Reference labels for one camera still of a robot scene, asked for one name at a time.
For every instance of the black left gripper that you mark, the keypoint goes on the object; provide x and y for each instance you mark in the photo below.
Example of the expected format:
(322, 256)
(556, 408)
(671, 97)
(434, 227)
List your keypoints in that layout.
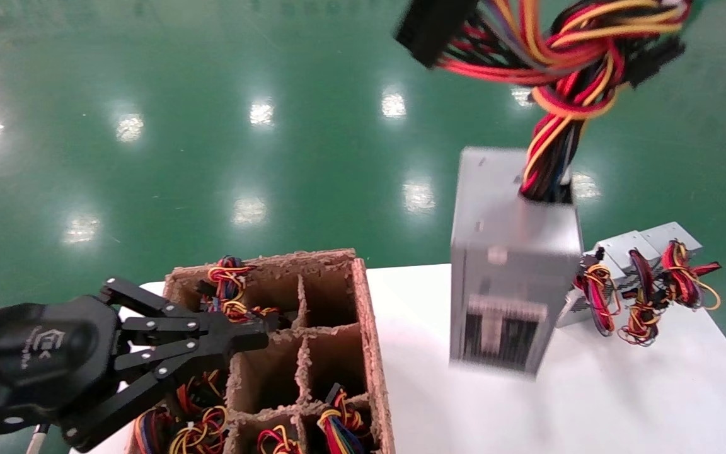
(29, 359)

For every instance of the brown cardboard divider box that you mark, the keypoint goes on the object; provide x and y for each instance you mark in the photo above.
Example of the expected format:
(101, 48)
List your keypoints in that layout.
(338, 353)

